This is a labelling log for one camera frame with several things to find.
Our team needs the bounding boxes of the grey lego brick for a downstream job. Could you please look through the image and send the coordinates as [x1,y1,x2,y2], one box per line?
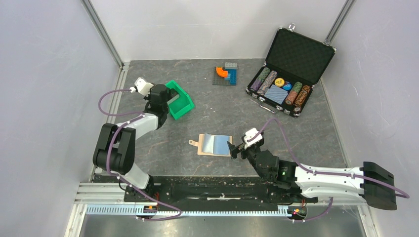
[224,62,238,70]

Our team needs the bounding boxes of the black poker chip case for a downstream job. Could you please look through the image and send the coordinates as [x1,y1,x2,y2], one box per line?
[245,27,336,118]

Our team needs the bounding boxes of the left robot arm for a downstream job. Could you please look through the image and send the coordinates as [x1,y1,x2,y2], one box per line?
[92,82,179,201]

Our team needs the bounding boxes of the orange curved lego piece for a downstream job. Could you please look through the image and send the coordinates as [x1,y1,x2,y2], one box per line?
[216,67,229,78]

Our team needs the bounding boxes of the dark card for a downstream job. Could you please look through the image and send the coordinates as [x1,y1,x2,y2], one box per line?
[168,93,180,104]

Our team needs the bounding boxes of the pink grey chip stack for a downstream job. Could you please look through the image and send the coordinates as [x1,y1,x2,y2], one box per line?
[257,71,278,96]

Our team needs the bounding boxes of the green red chip stack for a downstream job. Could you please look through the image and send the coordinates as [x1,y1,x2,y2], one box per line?
[285,82,303,105]

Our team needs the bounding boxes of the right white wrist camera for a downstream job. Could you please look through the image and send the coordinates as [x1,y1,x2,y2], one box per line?
[243,128,263,149]

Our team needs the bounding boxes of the grey lego baseplate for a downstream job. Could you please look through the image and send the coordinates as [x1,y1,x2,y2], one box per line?
[212,71,230,86]

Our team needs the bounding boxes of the blue playing card deck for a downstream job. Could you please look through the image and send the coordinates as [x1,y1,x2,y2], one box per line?
[264,85,289,105]

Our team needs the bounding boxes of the white slotted cable duct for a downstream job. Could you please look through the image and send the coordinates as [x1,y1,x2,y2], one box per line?
[85,204,306,218]

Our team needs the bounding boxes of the green plastic bin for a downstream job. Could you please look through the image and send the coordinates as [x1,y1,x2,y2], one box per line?
[166,80,195,120]

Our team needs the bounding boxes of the purple green chip stack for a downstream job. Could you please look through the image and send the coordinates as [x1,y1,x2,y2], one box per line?
[250,67,271,92]

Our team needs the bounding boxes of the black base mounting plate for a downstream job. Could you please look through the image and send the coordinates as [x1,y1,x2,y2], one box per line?
[145,174,318,211]

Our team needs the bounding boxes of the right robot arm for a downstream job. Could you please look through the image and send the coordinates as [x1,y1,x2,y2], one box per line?
[226,142,397,210]

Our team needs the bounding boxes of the beige leather card holder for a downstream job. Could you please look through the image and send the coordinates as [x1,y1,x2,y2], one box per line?
[188,133,233,157]

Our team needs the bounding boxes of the blue dealer chip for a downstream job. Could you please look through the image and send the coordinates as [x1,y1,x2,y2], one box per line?
[282,83,293,91]

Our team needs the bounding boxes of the yellow dealer chip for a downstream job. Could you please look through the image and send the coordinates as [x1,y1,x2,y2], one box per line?
[274,78,286,87]

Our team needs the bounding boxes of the orange black chip stack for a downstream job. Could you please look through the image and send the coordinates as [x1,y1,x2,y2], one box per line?
[293,85,311,112]

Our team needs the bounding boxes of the blue lego bricks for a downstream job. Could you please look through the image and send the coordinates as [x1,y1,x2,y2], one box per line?
[224,69,237,85]

